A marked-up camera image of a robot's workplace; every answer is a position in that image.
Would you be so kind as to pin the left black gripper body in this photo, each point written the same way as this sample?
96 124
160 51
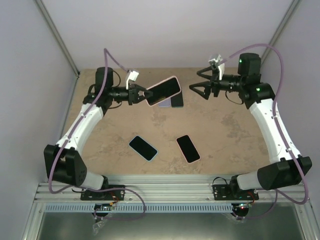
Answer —
131 98

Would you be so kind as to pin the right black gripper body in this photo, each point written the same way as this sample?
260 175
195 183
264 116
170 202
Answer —
215 84

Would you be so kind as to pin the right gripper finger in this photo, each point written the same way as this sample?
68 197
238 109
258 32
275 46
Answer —
203 89
203 73

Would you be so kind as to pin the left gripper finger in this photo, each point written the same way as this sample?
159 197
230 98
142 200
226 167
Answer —
139 88
144 96

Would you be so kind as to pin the lavender phone case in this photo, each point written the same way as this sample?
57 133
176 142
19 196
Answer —
165 104

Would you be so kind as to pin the teal phone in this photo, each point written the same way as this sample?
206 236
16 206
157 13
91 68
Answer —
177 101

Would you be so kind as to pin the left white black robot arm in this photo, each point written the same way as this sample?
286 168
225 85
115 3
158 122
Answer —
63 160

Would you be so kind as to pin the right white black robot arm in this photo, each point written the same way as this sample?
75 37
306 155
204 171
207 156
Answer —
287 166

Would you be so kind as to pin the phone in pale pink case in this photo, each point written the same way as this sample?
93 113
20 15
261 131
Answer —
188 149

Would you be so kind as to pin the phone in light blue case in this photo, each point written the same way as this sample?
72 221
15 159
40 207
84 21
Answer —
143 148

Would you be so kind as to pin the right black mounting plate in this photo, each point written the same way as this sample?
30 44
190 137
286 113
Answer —
223 192

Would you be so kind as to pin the black mounting plate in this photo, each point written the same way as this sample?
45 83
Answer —
223 192
115 195

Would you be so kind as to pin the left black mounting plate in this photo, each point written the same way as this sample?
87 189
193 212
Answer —
115 195

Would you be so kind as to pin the right circuit board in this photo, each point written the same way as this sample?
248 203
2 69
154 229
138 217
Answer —
244 205

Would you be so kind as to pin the circuit board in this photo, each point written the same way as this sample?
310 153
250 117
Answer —
244 205
105 206

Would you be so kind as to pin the left circuit board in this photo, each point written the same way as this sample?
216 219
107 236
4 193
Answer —
105 206

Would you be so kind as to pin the clear plastic bag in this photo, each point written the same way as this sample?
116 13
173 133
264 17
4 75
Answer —
98 225

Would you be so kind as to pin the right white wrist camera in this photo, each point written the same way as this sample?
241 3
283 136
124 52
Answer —
217 65

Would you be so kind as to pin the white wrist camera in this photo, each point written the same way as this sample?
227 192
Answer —
131 76
217 65

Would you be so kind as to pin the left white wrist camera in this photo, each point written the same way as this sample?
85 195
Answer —
131 76

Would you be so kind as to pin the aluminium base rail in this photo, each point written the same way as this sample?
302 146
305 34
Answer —
170 188

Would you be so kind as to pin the right aluminium frame post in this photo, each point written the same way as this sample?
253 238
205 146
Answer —
281 27

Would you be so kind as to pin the aluminium frame post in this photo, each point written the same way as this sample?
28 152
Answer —
281 27
56 35

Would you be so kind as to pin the left aluminium frame post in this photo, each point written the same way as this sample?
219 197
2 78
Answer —
56 35

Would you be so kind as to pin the grey slotted cable duct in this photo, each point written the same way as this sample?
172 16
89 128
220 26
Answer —
139 208

